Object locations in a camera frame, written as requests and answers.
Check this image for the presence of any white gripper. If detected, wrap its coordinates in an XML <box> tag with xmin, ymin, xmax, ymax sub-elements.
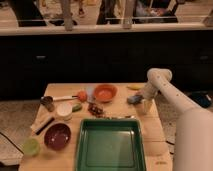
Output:
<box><xmin>140</xmin><ymin>82</ymin><xmax>158</xmax><ymax>115</ymax></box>

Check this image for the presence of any blue sponge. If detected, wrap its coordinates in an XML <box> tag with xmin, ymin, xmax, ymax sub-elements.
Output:
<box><xmin>127</xmin><ymin>95</ymin><xmax>143</xmax><ymax>105</ymax></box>

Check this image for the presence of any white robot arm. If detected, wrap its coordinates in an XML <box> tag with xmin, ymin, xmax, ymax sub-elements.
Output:
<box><xmin>140</xmin><ymin>68</ymin><xmax>213</xmax><ymax>171</ymax></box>

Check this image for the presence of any green rectangular tray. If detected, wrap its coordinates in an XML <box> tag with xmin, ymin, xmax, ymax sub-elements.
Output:
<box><xmin>75</xmin><ymin>119</ymin><xmax>146</xmax><ymax>171</ymax></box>

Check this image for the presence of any metal spoon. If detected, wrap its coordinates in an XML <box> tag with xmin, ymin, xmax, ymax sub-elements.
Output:
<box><xmin>104</xmin><ymin>115</ymin><xmax>135</xmax><ymax>120</ymax></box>

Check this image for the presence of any yellow banana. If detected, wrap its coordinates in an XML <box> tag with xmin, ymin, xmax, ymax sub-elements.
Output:
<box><xmin>127</xmin><ymin>84</ymin><xmax>143</xmax><ymax>91</ymax></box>

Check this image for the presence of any orange bowl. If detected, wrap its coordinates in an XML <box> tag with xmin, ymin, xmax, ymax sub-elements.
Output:
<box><xmin>93</xmin><ymin>84</ymin><xmax>117</xmax><ymax>103</ymax></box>

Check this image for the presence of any brown grape cluster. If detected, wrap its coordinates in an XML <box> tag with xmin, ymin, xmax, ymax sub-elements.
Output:
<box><xmin>88</xmin><ymin>103</ymin><xmax>104</xmax><ymax>118</ymax></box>

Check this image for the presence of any orange ball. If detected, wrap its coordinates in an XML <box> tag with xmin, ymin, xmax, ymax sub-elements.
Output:
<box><xmin>77</xmin><ymin>91</ymin><xmax>87</xmax><ymax>102</ymax></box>

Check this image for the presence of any green lime piece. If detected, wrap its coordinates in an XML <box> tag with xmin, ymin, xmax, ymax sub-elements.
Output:
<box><xmin>72</xmin><ymin>103</ymin><xmax>82</xmax><ymax>112</ymax></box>

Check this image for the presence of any maroon bowl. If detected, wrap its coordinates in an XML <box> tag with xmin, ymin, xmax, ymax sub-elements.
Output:
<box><xmin>44</xmin><ymin>123</ymin><xmax>71</xmax><ymax>151</ymax></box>

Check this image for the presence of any wooden table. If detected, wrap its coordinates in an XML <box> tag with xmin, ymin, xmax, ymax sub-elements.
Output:
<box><xmin>18</xmin><ymin>83</ymin><xmax>172</xmax><ymax>171</ymax></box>

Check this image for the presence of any green plastic cup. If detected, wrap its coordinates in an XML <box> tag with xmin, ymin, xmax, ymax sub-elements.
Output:
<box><xmin>22</xmin><ymin>138</ymin><xmax>40</xmax><ymax>156</ymax></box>

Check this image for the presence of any white handled spatula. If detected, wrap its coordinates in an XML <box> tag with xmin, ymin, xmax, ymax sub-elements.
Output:
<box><xmin>53</xmin><ymin>96</ymin><xmax>78</xmax><ymax>101</ymax></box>

